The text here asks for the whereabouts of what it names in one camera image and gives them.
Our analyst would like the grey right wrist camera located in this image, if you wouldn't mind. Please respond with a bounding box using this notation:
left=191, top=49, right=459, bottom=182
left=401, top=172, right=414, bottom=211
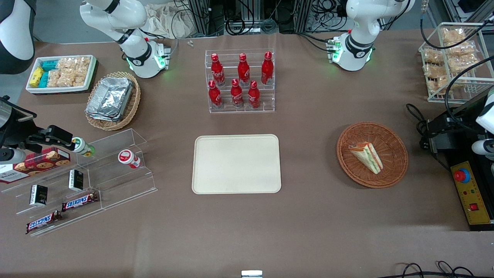
left=0, top=148, right=26, bottom=165

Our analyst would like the clear acrylic stepped shelf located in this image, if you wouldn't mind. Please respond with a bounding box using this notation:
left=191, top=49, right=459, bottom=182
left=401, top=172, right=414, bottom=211
left=0, top=128, right=158, bottom=237

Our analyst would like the green lid yogurt cup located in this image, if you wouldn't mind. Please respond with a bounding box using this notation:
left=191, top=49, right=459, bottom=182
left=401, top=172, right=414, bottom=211
left=73, top=137, right=95, bottom=157

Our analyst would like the red cola bottle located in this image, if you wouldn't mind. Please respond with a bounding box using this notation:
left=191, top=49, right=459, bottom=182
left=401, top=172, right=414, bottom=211
left=230, top=78, right=245, bottom=108
left=208, top=80, right=223, bottom=109
left=237, top=53, right=251, bottom=86
left=210, top=53, right=226, bottom=86
left=261, top=51, right=274, bottom=85
left=247, top=80, right=261, bottom=109

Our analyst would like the yellow snack packet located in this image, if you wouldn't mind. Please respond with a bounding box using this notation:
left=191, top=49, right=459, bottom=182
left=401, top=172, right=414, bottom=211
left=30, top=67, right=44, bottom=88

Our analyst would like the red tartan cookie box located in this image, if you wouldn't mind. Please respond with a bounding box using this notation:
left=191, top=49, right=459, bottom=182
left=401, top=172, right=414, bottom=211
left=0, top=147, right=71, bottom=184

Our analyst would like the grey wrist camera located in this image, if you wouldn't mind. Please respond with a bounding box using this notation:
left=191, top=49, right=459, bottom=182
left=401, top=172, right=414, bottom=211
left=472, top=139, right=494, bottom=157
left=0, top=148, right=26, bottom=165

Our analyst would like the triangular wrapped sandwich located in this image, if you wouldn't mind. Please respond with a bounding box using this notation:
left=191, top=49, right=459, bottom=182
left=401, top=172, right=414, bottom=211
left=348, top=142, right=384, bottom=175

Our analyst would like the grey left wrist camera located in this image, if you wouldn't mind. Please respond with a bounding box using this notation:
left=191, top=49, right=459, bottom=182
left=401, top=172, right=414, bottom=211
left=472, top=139, right=494, bottom=157

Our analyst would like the small black chocolate box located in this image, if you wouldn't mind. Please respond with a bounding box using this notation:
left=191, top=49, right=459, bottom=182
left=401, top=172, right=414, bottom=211
left=68, top=170, right=84, bottom=192
left=30, top=184, right=48, bottom=206

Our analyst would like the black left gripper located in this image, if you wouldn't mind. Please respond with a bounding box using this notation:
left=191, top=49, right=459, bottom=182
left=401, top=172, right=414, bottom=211
left=426, top=94, right=489, bottom=154

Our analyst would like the oval wicker basket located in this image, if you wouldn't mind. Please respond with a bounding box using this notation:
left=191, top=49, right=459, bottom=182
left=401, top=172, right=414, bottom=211
left=85, top=71, right=142, bottom=131

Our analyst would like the round brown wicker basket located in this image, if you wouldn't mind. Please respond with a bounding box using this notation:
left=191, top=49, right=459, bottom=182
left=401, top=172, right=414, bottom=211
left=336, top=122, right=409, bottom=189

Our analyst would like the looped thin black cable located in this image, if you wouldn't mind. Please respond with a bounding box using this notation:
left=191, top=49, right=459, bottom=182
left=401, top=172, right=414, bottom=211
left=405, top=103, right=431, bottom=152

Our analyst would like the clear bag of puffed snacks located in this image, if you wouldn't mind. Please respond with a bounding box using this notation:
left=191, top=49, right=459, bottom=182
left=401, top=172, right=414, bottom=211
left=448, top=58, right=481, bottom=75
left=448, top=44, right=476, bottom=59
left=423, top=49, right=445, bottom=64
left=423, top=64, right=450, bottom=93
left=442, top=27, right=467, bottom=45

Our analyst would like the white rectangular snack bin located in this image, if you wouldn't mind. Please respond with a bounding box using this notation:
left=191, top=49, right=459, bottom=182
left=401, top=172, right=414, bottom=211
left=26, top=55, right=97, bottom=95

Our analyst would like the yellow emergency stop box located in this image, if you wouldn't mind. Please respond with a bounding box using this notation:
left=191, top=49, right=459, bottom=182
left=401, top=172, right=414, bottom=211
left=449, top=160, right=494, bottom=232

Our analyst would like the tangled black cable bundle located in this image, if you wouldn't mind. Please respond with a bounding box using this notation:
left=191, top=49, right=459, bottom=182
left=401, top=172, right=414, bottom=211
left=223, top=0, right=279, bottom=36
left=312, top=0, right=349, bottom=32

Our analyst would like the beige plastic tray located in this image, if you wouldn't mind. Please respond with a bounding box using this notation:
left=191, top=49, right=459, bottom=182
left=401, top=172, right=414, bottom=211
left=191, top=134, right=282, bottom=195

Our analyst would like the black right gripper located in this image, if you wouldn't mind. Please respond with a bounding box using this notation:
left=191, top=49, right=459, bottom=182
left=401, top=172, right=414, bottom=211
left=0, top=96, right=76, bottom=153

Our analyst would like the thick black cable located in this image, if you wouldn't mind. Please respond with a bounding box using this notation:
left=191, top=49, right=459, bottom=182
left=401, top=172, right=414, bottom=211
left=444, top=56, right=494, bottom=125
left=420, top=7, right=494, bottom=50

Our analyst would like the aluminium frame post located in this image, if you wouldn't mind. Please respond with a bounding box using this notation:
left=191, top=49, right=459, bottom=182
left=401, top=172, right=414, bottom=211
left=188, top=0, right=211, bottom=37
left=294, top=0, right=314, bottom=34

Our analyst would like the clear acrylic bottle rack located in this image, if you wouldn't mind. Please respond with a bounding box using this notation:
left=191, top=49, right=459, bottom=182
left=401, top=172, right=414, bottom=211
left=204, top=48, right=276, bottom=114

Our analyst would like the red lid yogurt cup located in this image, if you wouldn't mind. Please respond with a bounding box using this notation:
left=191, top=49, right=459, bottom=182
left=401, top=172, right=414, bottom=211
left=118, top=149, right=142, bottom=170

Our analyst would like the aluminium foil container stack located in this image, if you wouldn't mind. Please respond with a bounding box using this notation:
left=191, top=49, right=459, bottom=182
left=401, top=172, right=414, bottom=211
left=86, top=76, right=134, bottom=122

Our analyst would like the clear rice cracker bag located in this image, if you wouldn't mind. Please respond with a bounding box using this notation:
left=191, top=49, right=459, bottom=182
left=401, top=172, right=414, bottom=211
left=47, top=69, right=88, bottom=88
left=57, top=57, right=91, bottom=74

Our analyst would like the white wire rack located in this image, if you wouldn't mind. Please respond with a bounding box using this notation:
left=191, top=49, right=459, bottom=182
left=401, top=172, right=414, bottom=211
left=418, top=22, right=494, bottom=103

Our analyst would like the crumpled white cloth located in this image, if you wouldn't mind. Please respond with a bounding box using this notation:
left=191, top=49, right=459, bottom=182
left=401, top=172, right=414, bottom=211
left=145, top=2, right=202, bottom=39

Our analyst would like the Snickers chocolate bar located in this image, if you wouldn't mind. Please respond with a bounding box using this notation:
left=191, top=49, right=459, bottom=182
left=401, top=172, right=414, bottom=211
left=25, top=210, right=63, bottom=235
left=61, top=192, right=100, bottom=212

